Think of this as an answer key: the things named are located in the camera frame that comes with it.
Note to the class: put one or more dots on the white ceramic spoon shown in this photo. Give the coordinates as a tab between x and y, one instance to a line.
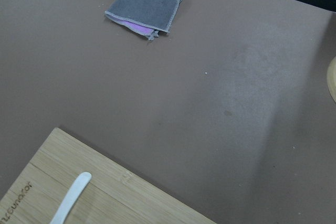
71	197

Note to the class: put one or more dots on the purple folded cloth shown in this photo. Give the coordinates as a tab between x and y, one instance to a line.
149	33

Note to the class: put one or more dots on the grey folded cloth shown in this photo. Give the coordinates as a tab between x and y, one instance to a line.
156	14

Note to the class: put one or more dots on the bamboo cutting board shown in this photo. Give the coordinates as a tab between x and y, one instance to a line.
113	194

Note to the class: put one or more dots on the wooden mug tree stand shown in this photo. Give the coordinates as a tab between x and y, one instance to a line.
331	79

